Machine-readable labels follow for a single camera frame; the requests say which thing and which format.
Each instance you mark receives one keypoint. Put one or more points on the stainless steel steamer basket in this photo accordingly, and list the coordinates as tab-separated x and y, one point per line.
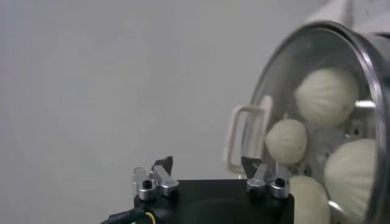
386	76

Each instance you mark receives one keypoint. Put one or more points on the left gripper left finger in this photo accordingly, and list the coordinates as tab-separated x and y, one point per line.
166	182

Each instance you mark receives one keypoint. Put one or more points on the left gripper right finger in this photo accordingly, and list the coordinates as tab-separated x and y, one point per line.
257	176

